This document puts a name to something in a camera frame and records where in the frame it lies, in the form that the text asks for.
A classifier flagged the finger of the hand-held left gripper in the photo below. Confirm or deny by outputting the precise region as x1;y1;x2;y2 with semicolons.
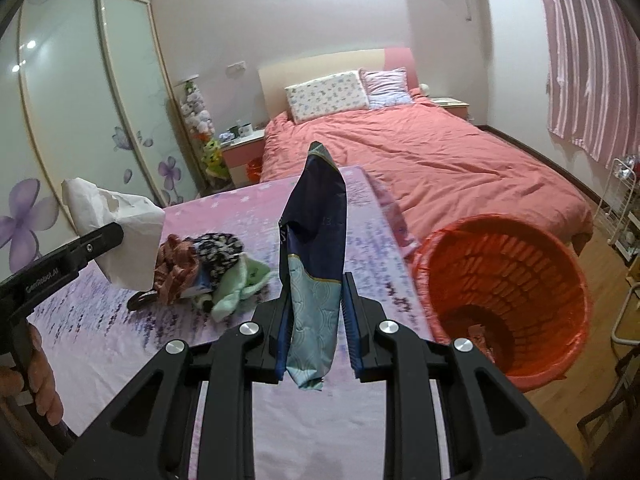
70;222;125;272

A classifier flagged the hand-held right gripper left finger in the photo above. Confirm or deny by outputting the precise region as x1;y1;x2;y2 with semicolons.
55;285;296;480

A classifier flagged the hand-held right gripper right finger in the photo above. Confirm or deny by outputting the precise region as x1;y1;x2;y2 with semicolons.
341;272;586;480

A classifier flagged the white tissue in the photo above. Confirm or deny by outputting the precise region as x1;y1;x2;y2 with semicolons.
61;177;166;291

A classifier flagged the dark blue snack packet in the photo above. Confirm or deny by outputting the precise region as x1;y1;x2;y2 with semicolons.
276;141;349;391

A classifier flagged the orange plastic basket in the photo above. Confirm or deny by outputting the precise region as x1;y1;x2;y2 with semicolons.
412;214;593;395

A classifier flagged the person's left hand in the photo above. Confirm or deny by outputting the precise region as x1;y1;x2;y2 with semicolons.
0;325;65;428

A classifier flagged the green plush sock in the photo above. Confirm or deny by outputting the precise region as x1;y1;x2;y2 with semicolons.
192;255;272;323

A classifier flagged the brown knit scrunchie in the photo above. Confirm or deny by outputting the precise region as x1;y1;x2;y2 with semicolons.
154;233;201;306

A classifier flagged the pink lavender printed tablecloth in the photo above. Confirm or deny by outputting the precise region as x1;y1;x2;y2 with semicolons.
22;164;436;480

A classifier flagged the black dotted knit cloth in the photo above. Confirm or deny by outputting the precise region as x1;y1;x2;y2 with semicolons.
192;232;246;281

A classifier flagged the flower printed sliding wardrobe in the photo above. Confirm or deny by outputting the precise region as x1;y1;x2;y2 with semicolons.
0;0;201;281

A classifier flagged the clear tube of plush toys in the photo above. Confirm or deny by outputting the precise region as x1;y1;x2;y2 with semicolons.
175;75;233;191

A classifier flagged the pink white nightstand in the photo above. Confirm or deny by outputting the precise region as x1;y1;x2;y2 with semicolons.
220;129;266;188
430;96;472;122

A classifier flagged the bed with red duvet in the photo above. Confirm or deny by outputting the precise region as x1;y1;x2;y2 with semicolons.
260;94;594;261

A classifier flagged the white floral pillow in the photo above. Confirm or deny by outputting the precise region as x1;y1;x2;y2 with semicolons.
285;71;371;125

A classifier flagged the pink striped pillow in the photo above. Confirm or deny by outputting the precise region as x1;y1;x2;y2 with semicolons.
360;67;416;109

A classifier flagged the dark wooden chair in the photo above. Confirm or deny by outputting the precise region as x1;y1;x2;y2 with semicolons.
577;345;640;461

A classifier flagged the cream pink headboard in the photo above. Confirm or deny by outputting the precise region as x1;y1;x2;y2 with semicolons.
257;46;418;121

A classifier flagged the pink striped curtain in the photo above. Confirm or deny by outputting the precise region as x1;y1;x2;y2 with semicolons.
529;0;640;163

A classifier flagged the white tube frame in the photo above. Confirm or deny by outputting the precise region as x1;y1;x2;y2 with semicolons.
612;285;640;346

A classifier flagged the white wire rack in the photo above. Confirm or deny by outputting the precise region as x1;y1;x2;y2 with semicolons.
595;156;640;266

